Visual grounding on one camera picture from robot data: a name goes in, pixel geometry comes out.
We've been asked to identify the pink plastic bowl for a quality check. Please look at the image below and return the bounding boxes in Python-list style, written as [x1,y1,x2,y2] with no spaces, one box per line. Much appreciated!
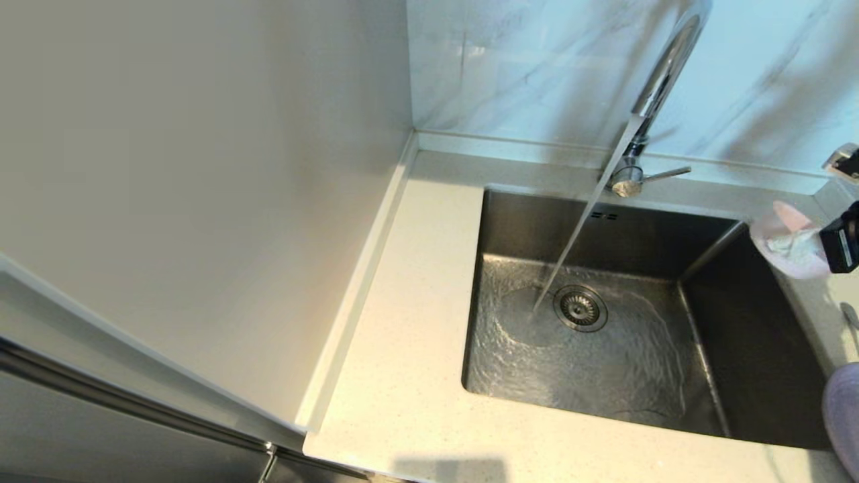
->
[750,200,834,280]

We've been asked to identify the chrome gooseneck faucet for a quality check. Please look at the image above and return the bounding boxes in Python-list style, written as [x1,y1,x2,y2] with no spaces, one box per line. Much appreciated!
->
[607,0,715,199]

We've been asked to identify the stainless steel sink basin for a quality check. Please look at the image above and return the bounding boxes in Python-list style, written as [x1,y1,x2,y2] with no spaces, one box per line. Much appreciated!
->
[462,188,833,451]

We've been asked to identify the metal spoon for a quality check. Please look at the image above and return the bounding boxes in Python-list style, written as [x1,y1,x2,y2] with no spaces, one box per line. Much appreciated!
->
[840,302,859,351]

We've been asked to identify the lilac plastic plate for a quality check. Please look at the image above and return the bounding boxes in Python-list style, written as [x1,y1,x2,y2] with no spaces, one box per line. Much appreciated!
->
[822,362,859,480]

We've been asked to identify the round metal drain strainer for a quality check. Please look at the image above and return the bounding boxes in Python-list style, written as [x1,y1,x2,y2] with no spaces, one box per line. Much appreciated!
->
[554,286,609,333]

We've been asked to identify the white cabinet side panel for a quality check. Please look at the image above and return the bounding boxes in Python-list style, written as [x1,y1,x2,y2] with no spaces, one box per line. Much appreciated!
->
[0,0,414,450]

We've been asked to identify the grey appliance door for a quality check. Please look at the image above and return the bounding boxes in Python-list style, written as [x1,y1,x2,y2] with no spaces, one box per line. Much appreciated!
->
[0,255,376,483]

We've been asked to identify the chrome appliance handle rail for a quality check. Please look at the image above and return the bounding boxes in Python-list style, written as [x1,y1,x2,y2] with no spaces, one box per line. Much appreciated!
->
[0,337,279,455]

